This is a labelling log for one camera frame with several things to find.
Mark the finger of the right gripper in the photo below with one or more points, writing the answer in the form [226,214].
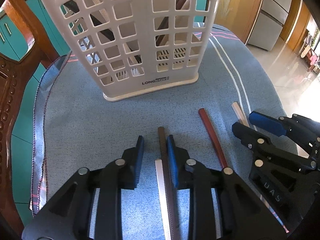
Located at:
[302,130]
[252,137]

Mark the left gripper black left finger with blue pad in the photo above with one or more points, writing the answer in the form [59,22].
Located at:
[67,214]

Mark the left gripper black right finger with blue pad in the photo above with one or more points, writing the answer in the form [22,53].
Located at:
[242,214]

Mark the cream chopstick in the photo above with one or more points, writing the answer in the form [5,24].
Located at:
[239,113]

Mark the red chopstick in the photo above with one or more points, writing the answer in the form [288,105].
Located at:
[213,137]

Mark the dark brown chopstick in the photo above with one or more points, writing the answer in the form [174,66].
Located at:
[171,199]

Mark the white chopstick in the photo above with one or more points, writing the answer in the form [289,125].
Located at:
[163,199]

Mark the blue striped cloth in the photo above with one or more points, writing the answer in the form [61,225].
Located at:
[228,73]

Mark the grey refrigerator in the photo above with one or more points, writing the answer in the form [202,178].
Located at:
[269,24]

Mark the wooden glass sliding door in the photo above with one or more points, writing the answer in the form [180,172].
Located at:
[239,16]

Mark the white plastic utensil basket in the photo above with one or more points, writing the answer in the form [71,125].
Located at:
[134,47]

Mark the brown wooden chair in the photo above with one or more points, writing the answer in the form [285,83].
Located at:
[14,78]

